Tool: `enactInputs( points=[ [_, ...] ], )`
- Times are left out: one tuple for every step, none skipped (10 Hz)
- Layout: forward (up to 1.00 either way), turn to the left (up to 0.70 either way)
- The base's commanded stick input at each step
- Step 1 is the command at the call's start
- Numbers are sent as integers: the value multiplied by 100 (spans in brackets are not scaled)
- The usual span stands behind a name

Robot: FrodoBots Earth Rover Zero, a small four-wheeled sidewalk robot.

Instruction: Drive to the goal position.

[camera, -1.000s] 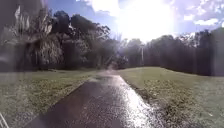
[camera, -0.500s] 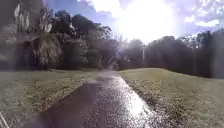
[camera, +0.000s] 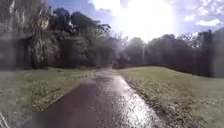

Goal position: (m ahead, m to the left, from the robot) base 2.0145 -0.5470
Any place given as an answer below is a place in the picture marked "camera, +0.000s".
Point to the open grass field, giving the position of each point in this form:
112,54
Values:
180,90

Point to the grass verge beside trees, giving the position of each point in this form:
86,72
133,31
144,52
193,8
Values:
36,86

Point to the row of trees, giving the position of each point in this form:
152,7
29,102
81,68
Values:
73,43

